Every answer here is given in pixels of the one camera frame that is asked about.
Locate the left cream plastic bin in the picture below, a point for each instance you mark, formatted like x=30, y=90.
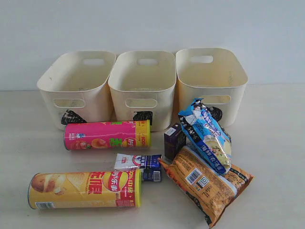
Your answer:
x=75, y=88

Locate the pink Lays chips can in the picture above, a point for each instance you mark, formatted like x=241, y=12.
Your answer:
x=102, y=135

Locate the purple juice carton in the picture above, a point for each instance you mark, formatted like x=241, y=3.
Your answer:
x=174, y=141

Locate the middle cream plastic bin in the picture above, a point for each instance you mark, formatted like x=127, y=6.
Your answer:
x=142, y=85

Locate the blue noodle packet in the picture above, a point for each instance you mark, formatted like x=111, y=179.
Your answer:
x=211, y=142

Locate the right cream plastic bin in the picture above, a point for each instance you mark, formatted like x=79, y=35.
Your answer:
x=214, y=75

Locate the orange noodle packet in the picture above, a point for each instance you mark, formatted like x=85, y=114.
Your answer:
x=211, y=192

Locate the yellow Lays chips can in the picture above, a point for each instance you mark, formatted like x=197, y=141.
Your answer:
x=85, y=190

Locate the white blue milk carton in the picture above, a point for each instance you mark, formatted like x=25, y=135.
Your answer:
x=149, y=166

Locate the cream plastic bin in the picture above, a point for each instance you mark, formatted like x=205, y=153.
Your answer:
x=214, y=75
x=142, y=85
x=75, y=88

